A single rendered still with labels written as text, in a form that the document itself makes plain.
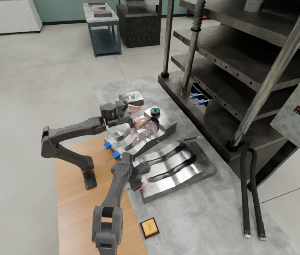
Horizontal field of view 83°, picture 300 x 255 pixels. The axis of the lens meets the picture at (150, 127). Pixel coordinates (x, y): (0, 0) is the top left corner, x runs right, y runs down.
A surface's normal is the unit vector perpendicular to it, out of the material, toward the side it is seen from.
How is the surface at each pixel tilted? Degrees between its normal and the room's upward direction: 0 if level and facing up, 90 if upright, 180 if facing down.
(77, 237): 0
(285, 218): 0
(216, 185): 0
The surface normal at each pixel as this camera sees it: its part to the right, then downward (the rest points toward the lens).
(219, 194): 0.02, -0.70
